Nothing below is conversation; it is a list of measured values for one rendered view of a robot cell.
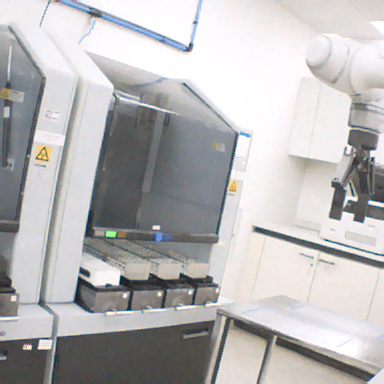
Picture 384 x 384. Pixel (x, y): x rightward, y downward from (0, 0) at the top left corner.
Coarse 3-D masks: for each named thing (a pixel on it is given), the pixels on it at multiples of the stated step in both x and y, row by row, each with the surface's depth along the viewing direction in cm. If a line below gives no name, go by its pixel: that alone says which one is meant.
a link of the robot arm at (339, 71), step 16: (320, 48) 93; (336, 48) 91; (352, 48) 92; (368, 48) 93; (320, 64) 93; (336, 64) 92; (352, 64) 92; (368, 64) 91; (320, 80) 98; (336, 80) 95; (352, 80) 93; (368, 80) 92
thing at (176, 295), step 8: (168, 288) 170; (176, 288) 173; (184, 288) 175; (192, 288) 179; (168, 296) 170; (176, 296) 173; (184, 296) 176; (192, 296) 179; (168, 304) 170; (176, 304) 173; (184, 304) 176
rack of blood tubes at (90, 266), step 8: (88, 256) 167; (80, 264) 157; (88, 264) 157; (96, 264) 160; (104, 264) 162; (80, 272) 165; (88, 272) 168; (96, 272) 151; (104, 272) 152; (112, 272) 155; (120, 272) 157; (88, 280) 153; (96, 280) 151; (104, 280) 153; (112, 280) 155
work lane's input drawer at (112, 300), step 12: (84, 288) 151; (96, 288) 149; (108, 288) 151; (120, 288) 154; (84, 300) 151; (96, 300) 147; (108, 300) 151; (120, 300) 154; (96, 312) 148; (108, 312) 146; (120, 312) 150
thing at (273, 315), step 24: (216, 312) 154; (240, 312) 153; (264, 312) 158; (288, 312) 163; (312, 312) 168; (336, 312) 174; (216, 336) 153; (288, 336) 138; (312, 336) 139; (336, 336) 143; (360, 336) 146; (264, 360) 188; (360, 360) 123
